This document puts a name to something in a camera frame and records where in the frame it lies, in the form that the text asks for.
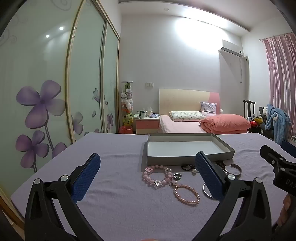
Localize purple patterned pillow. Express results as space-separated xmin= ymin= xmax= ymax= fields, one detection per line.
xmin=200 ymin=101 xmax=217 ymax=115

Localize person's right hand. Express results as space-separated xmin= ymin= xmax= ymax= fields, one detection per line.
xmin=277 ymin=192 xmax=296 ymax=229

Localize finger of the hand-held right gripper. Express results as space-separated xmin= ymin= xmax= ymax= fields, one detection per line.
xmin=260 ymin=145 xmax=296 ymax=173
xmin=281 ymin=140 xmax=296 ymax=158

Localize bed with pink sheet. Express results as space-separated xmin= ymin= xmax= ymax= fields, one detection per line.
xmin=158 ymin=114 xmax=248 ymax=134

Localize silver cuff bangle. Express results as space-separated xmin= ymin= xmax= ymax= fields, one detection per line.
xmin=225 ymin=163 xmax=242 ymax=176

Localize large pink bead bracelet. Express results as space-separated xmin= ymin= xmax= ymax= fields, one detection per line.
xmin=143 ymin=164 xmax=173 ymax=189

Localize pink white nightstand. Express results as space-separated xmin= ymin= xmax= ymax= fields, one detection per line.
xmin=135 ymin=117 xmax=160 ymax=135

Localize white air conditioner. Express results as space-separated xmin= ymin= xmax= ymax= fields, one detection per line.
xmin=221 ymin=39 xmax=244 ymax=57

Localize folded coral duvet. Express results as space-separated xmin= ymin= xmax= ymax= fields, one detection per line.
xmin=199 ymin=114 xmax=252 ymax=135

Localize dark wooden chair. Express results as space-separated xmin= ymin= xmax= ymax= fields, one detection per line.
xmin=243 ymin=100 xmax=256 ymax=121

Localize beige pink headboard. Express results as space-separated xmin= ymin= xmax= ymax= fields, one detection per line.
xmin=159 ymin=88 xmax=220 ymax=115

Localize tall plush toy tower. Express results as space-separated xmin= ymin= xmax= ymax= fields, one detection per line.
xmin=121 ymin=80 xmax=134 ymax=127

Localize thin silver bangle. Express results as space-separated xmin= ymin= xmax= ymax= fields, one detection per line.
xmin=203 ymin=183 xmax=216 ymax=198

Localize curtain rod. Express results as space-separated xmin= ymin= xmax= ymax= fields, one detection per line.
xmin=259 ymin=34 xmax=296 ymax=42

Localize small pink pearl bracelet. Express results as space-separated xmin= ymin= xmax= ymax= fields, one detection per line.
xmin=173 ymin=184 xmax=200 ymax=205

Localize purple tablecloth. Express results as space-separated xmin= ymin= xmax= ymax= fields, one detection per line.
xmin=10 ymin=132 xmax=296 ymax=241

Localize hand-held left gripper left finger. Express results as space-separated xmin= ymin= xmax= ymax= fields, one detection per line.
xmin=24 ymin=153 xmax=109 ymax=241

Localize red yellow toys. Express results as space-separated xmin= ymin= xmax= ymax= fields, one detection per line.
xmin=248 ymin=116 xmax=264 ymax=128

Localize floral glass sliding wardrobe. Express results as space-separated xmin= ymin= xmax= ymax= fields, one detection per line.
xmin=0 ymin=0 xmax=121 ymax=223

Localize white patterned pillow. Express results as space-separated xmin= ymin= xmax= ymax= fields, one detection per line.
xmin=169 ymin=111 xmax=206 ymax=122

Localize blue plush garment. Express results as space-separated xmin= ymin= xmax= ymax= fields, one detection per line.
xmin=265 ymin=103 xmax=292 ymax=145

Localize grey cardboard tray box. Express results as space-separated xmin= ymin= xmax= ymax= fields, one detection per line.
xmin=146 ymin=133 xmax=236 ymax=167

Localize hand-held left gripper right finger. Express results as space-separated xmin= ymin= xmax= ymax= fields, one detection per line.
xmin=195 ymin=151 xmax=272 ymax=241

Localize pink curtain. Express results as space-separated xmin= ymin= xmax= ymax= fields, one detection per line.
xmin=264 ymin=34 xmax=296 ymax=142

